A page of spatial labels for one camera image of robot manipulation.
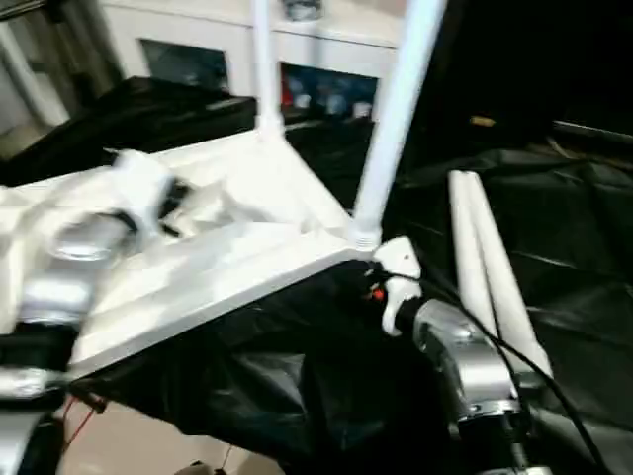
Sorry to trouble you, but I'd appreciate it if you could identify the white plastic table top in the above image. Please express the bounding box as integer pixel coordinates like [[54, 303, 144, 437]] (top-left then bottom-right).
[[0, 131, 385, 380]]

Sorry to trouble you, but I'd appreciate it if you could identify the white plastic table leg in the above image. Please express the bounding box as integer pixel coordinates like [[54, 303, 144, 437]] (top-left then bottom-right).
[[249, 0, 289, 143], [345, 0, 449, 251], [462, 170, 554, 380], [447, 170, 498, 338]]

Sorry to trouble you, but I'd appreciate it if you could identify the white glass-door sideboard cabinet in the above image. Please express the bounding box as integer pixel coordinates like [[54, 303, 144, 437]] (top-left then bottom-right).
[[101, 0, 411, 125]]

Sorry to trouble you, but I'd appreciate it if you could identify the grey metal rack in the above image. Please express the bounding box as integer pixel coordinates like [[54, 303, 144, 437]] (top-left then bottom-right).
[[0, 0, 125, 159]]

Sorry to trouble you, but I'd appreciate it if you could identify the black work mat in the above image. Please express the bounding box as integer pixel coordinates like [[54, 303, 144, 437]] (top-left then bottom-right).
[[0, 73, 633, 475]]

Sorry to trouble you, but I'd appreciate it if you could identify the grey crumpled bag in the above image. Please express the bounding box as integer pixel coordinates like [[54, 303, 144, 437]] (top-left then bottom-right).
[[281, 0, 322, 21]]

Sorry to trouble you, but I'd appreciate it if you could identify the black backdrop cloth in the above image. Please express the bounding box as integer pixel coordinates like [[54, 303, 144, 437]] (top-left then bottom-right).
[[419, 0, 633, 149]]

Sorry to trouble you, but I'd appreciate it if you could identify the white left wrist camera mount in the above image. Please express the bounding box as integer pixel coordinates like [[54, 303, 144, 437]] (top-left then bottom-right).
[[106, 150, 174, 239]]

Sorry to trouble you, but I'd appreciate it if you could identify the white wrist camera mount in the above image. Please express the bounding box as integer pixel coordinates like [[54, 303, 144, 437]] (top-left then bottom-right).
[[373, 236, 422, 337], [106, 150, 174, 239]]

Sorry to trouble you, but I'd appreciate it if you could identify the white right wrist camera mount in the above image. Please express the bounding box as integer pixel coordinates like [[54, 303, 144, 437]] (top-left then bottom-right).
[[373, 236, 422, 337]]

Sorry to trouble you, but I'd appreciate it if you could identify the black metal stand frame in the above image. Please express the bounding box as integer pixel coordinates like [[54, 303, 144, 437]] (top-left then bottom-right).
[[68, 383, 109, 415]]

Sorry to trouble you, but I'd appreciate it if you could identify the red wire frame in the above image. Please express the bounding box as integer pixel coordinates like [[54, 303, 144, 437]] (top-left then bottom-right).
[[61, 393, 108, 449]]

